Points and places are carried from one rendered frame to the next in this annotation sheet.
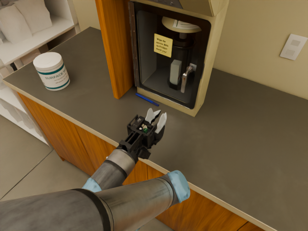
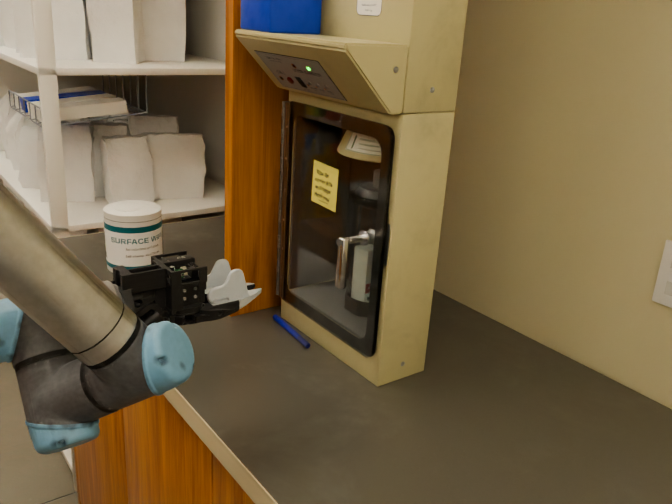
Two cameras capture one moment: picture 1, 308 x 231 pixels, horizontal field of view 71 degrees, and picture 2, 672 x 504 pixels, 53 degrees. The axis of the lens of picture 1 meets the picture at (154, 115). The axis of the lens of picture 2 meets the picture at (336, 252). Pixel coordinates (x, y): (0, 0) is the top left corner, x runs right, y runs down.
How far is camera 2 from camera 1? 60 cm
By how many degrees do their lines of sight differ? 34
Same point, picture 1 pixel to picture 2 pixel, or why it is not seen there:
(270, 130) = (567, 466)
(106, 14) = (237, 115)
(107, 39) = (231, 163)
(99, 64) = not seen: hidden behind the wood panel
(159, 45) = (320, 184)
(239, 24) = (558, 214)
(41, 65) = (114, 211)
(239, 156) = (431, 485)
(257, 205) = not seen: outside the picture
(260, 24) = (600, 215)
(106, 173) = not seen: hidden behind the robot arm
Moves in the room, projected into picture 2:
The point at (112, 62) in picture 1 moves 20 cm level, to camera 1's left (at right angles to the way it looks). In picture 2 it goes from (231, 215) to (147, 199)
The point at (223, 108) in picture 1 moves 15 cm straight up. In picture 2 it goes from (468, 393) to (480, 315)
